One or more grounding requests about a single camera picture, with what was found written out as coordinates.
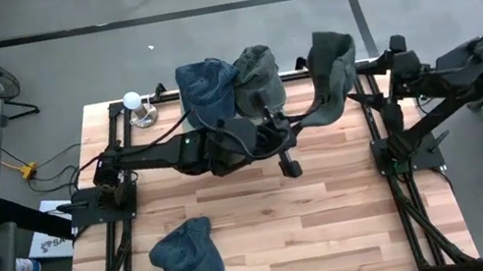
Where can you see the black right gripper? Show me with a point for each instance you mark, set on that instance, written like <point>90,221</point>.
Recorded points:
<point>405,72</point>

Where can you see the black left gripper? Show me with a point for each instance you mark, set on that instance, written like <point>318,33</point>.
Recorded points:
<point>272,137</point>

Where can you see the dark green baseball cap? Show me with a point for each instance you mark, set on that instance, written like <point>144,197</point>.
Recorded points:
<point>329,70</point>
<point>258,77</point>

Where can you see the blue denim baseball cap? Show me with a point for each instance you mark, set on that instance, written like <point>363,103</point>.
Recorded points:
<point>206,92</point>
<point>188,259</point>

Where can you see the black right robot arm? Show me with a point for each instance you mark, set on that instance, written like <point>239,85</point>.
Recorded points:
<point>460,77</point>

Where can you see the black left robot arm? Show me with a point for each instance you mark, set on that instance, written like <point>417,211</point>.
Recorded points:
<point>155,153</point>

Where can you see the green perforated metal shelf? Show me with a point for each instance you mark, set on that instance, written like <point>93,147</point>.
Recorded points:
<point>187,132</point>

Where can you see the white bulb table lamp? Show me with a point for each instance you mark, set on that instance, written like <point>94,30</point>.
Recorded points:
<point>132,101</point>

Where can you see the white printed cardboard box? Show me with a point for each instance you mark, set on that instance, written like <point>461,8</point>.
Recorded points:
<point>49,246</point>

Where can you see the black diagonal bar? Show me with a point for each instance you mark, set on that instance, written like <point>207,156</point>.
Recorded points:
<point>32,219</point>

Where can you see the white and yellow can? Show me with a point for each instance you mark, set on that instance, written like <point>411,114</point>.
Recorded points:
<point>28,269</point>

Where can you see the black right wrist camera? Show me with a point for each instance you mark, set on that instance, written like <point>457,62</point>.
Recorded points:
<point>397,44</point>

